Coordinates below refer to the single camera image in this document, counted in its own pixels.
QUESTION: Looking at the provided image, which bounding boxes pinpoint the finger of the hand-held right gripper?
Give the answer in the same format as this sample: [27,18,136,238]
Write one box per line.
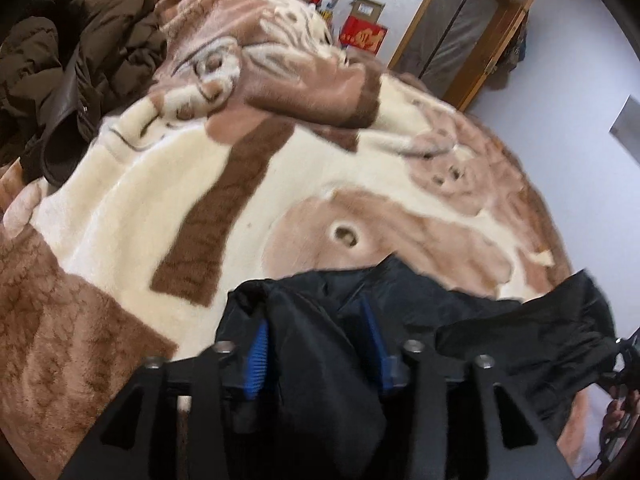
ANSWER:
[611,326,640,362]
[596,364,640,402]

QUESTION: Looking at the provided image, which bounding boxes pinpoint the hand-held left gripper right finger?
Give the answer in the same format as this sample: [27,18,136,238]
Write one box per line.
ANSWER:
[357,295,576,480]

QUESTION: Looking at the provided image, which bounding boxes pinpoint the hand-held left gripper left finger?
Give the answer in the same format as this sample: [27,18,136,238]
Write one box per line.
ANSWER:
[57,321,271,480]

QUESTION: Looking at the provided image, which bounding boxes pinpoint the black puffer jacket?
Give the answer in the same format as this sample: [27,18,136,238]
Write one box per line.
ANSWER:
[215,254,622,480]

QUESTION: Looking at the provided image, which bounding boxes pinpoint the person's right hand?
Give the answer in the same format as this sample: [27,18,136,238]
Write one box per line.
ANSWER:
[599,393,640,442]

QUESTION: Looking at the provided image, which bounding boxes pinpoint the brown cream printed blanket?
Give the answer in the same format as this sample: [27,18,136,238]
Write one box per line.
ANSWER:
[0,0,577,480]

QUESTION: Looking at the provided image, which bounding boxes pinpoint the red gift box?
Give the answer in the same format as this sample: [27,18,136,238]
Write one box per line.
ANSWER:
[339,14,389,55]

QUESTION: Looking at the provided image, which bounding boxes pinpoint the hanging bags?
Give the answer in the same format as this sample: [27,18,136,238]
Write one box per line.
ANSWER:
[499,19,529,80]

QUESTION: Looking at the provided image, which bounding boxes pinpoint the wooden framed door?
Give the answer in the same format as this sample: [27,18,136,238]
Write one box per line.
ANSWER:
[387,0,537,112]

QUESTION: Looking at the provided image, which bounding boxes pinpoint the open cardboard box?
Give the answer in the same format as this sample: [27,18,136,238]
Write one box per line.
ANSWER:
[348,0,386,24]

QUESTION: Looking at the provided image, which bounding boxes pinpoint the brown puffer jacket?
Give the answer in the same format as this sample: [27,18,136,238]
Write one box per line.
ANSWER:
[0,0,169,187]

